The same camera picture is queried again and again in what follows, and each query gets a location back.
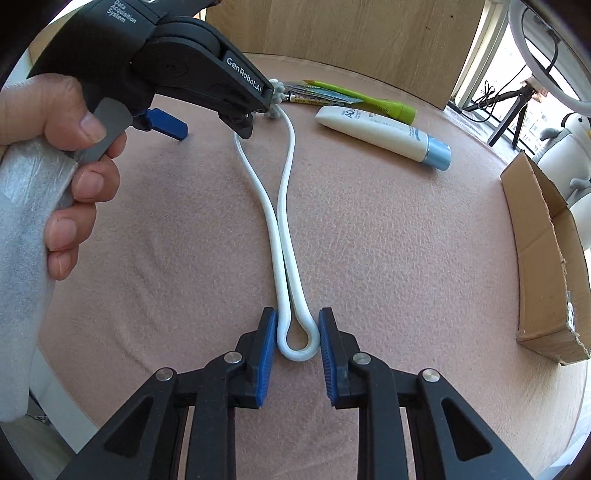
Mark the white tube blue cap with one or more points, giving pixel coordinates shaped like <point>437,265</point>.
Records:
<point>389,134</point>

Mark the blue foil packet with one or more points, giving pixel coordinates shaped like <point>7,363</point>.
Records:
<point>303,93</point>

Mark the wooden headboard panel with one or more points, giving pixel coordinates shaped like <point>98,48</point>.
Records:
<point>418,46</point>

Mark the green tube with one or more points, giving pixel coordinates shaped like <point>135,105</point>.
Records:
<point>393,109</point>

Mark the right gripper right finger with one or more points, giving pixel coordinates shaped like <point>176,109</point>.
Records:
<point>411,425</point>

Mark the black tripod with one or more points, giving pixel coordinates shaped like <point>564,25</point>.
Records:
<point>505,109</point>

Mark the person left hand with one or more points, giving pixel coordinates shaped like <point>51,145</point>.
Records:
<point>53,106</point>

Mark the white ring light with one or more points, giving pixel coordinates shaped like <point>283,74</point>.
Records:
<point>553,37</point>

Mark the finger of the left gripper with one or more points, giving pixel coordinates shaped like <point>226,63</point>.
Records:
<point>161,122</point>

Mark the grey white penguin plush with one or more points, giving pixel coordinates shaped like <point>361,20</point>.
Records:
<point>565,159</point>

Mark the cardboard box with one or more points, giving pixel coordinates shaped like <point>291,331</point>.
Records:
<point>554,318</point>

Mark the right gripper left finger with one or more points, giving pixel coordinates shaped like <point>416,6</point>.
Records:
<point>183,421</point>

